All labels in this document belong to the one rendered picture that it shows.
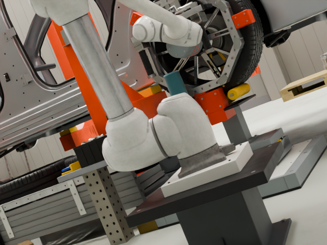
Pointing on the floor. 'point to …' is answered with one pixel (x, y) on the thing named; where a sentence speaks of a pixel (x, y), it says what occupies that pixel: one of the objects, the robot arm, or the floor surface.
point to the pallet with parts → (289, 91)
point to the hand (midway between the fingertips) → (172, 10)
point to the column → (108, 205)
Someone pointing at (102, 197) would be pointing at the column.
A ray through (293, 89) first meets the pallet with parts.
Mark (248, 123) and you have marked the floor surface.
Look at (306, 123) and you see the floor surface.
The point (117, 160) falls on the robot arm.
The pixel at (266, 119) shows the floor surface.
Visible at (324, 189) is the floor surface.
